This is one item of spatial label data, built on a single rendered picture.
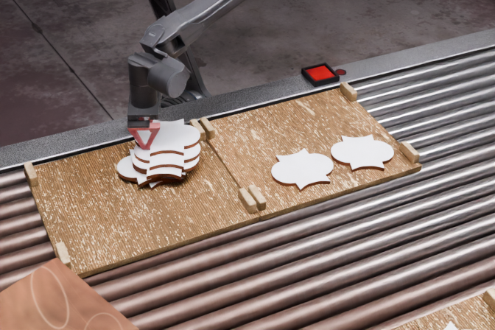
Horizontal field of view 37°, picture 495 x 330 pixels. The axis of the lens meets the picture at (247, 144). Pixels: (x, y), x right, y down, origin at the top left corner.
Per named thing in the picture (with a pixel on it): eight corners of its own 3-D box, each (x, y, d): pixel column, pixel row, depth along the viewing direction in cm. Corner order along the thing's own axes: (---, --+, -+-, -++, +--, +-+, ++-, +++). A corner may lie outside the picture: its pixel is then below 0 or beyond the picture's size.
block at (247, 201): (236, 197, 159) (237, 188, 157) (244, 195, 160) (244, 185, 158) (249, 215, 155) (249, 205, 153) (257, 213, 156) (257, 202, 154)
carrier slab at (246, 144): (197, 129, 180) (197, 124, 180) (342, 91, 195) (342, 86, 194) (261, 222, 156) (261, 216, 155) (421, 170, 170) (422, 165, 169)
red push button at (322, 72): (304, 74, 202) (305, 69, 201) (324, 69, 204) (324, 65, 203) (315, 85, 198) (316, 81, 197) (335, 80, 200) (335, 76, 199)
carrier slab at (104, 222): (24, 174, 166) (23, 169, 165) (194, 129, 180) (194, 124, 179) (66, 283, 141) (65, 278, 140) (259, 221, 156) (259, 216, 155)
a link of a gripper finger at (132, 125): (161, 135, 167) (160, 100, 161) (160, 155, 161) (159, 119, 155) (130, 136, 166) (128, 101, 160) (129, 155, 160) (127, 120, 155)
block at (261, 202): (246, 194, 160) (247, 185, 158) (254, 192, 161) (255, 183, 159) (258, 212, 156) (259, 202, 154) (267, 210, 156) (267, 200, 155)
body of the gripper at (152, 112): (160, 95, 165) (158, 66, 160) (159, 121, 157) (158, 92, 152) (130, 95, 164) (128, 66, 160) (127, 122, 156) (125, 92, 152)
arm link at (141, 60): (140, 45, 156) (121, 55, 152) (165, 55, 153) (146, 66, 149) (142, 73, 160) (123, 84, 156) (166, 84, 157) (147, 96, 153)
